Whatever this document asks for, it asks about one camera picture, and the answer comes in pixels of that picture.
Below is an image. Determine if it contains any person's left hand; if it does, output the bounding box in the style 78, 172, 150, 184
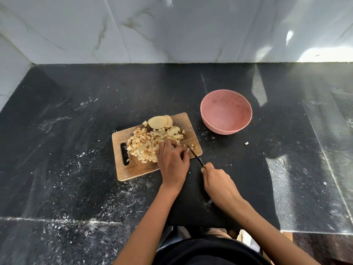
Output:
155, 138, 190, 191

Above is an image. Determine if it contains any person's black shirt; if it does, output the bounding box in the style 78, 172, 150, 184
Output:
153, 226, 272, 265

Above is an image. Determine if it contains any pink bowl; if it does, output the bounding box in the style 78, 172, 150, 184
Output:
200, 89, 253, 135

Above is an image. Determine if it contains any pile of diced potato cubes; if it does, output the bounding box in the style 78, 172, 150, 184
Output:
126, 121, 198, 164

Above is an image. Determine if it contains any person's left forearm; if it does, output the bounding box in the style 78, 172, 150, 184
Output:
113, 183, 181, 265

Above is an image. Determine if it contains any person's right forearm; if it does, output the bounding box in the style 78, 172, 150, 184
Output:
224, 199, 322, 265

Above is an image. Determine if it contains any kitchen knife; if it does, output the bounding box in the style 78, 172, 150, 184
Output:
187, 145, 206, 168

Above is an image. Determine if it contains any person's right hand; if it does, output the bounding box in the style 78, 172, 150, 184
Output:
201, 162, 245, 213

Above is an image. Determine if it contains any wooden cutting board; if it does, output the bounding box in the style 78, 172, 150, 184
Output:
112, 112, 203, 182

